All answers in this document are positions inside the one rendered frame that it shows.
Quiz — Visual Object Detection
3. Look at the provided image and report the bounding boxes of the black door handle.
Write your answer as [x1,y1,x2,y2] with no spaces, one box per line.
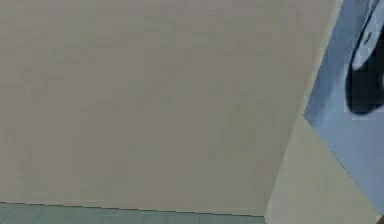
[344,0,384,116]

